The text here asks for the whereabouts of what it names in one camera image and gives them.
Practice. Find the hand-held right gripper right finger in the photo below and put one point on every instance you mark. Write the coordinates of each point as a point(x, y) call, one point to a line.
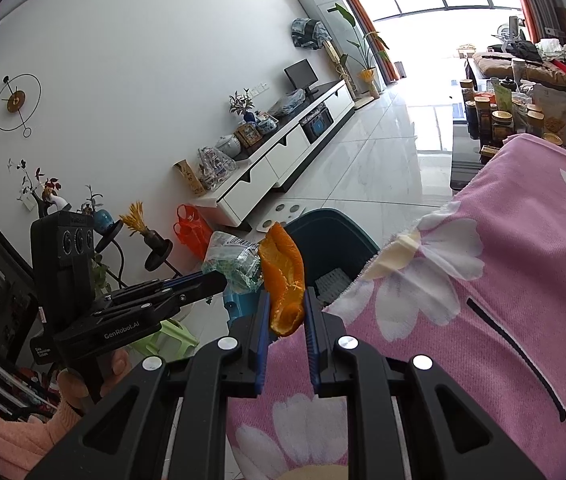
point(314, 355)

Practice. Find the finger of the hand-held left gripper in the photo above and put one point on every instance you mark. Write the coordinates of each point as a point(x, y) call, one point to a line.
point(173, 282)
point(198, 290)

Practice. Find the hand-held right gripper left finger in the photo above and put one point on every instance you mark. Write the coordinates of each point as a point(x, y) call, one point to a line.
point(262, 345)

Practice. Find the clear green printed plastic bag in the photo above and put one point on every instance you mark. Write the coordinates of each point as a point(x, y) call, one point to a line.
point(233, 260)

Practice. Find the orange peel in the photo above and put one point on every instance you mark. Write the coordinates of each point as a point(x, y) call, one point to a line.
point(283, 280)

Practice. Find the teal trash bin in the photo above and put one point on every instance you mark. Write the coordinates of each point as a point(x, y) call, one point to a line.
point(333, 245)

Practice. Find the person's left forearm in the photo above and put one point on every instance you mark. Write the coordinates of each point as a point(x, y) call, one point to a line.
point(8, 440)

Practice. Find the person's left hand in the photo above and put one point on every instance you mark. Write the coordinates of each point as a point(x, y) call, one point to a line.
point(70, 385)

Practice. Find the black tiered plant stand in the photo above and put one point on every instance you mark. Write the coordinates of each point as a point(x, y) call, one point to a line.
point(158, 257)

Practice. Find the orange plastic bag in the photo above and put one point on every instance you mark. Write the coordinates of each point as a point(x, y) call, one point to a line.
point(190, 232)

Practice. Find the wheat stalks in black vase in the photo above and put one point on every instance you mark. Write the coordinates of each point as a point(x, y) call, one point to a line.
point(140, 227)

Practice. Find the plant in teal vase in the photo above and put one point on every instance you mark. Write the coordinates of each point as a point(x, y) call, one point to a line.
point(100, 219)

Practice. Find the red leaf plant ornament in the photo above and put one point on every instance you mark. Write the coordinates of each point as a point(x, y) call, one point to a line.
point(48, 195)

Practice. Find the yellow patterned box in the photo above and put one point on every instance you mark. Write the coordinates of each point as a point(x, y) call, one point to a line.
point(190, 179)

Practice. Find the white spotted floor mat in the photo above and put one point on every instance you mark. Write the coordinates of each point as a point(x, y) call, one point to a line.
point(283, 215)

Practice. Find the clear model ship ornament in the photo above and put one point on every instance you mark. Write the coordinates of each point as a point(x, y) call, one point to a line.
point(215, 167)

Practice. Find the white ceramic jar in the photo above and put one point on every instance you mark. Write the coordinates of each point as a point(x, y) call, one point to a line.
point(228, 146)

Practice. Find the white and black TV stand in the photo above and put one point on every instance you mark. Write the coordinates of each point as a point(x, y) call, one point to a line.
point(283, 152)

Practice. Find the blue and white ceramic pot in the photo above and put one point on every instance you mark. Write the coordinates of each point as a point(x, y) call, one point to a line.
point(266, 124)

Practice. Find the small plant in blue vase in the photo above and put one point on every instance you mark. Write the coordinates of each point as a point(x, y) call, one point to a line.
point(245, 110)

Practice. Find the black monitor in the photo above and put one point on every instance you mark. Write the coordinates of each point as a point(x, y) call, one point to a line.
point(300, 74)

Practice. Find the tall plant in yellow pot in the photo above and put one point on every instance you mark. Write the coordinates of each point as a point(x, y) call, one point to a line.
point(368, 77)

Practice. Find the fan with cloth cover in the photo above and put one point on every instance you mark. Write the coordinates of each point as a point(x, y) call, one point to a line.
point(308, 32)

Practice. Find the group of glass jars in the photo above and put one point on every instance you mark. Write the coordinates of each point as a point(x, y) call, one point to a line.
point(503, 122)

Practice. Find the white standing air conditioner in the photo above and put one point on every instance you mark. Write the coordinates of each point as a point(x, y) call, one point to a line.
point(323, 10)

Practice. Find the brown paper bag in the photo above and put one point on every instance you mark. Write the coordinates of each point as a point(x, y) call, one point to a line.
point(553, 110)

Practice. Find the pile of clothes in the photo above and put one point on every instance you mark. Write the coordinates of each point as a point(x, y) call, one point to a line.
point(528, 52)

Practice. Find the white office chair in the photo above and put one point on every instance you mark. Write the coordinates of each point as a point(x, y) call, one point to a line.
point(508, 32)

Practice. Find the wooden picture frame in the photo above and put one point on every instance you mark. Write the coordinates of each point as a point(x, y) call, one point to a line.
point(248, 135)

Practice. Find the round black wall clock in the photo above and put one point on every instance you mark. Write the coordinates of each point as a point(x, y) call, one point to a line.
point(14, 101)

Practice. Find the white wall socket strip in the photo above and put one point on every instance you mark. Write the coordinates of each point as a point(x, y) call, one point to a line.
point(258, 89)

